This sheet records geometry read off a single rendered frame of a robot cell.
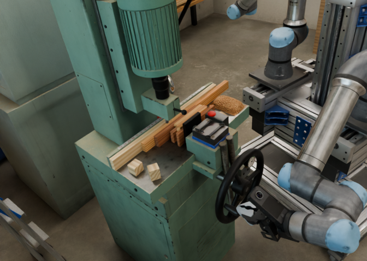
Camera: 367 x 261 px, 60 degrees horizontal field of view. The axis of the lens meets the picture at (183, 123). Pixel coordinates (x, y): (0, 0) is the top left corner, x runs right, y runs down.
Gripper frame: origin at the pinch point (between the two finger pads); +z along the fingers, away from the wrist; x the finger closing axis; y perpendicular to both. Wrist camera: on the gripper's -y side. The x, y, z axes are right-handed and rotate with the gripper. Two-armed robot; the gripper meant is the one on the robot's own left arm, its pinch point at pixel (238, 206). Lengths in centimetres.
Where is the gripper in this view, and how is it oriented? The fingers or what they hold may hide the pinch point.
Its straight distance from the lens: 106.0
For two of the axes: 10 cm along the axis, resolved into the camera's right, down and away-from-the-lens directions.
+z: -5.8, 0.5, 8.2
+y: 4.9, 8.2, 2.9
